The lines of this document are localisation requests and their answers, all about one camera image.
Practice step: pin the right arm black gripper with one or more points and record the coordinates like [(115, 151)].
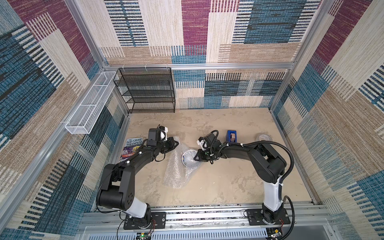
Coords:
[(202, 154)]

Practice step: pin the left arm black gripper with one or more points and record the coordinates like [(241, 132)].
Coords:
[(171, 141)]

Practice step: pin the blue yellow patterned bowl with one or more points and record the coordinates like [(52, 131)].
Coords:
[(188, 159)]

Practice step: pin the clear bubble wrap sheet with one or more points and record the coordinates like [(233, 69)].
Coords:
[(177, 175)]

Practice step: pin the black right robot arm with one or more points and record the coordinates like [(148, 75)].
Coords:
[(272, 161)]

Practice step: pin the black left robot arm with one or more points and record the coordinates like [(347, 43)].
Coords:
[(117, 187)]

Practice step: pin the blue tape dispenser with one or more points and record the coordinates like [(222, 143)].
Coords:
[(231, 136)]

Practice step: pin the Treehouse paperback book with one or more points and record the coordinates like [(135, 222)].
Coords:
[(132, 144)]

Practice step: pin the clear packing tape roll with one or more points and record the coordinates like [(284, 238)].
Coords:
[(263, 137)]

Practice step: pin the black mesh shelf rack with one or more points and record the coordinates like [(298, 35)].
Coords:
[(147, 90)]

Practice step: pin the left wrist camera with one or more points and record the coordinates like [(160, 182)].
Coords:
[(157, 135)]

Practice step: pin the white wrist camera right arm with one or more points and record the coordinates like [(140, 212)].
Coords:
[(209, 140)]

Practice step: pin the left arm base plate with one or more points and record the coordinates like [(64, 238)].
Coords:
[(155, 220)]

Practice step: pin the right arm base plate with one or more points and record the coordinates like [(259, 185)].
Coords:
[(257, 218)]

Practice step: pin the white wire mesh basket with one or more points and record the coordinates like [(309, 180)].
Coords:
[(87, 113)]

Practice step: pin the aluminium front rail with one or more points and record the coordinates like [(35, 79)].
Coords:
[(305, 221)]

